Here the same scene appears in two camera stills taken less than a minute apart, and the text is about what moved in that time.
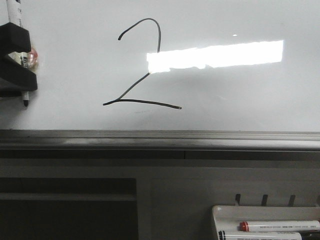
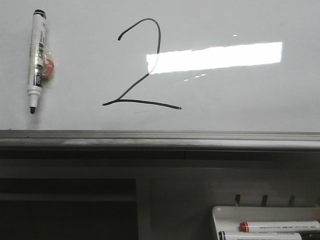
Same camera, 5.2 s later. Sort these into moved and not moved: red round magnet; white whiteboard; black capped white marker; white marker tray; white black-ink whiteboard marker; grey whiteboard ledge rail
Moved: white black-ink whiteboard marker; red round magnet
Not moved: white marker tray; white whiteboard; black capped white marker; grey whiteboard ledge rail
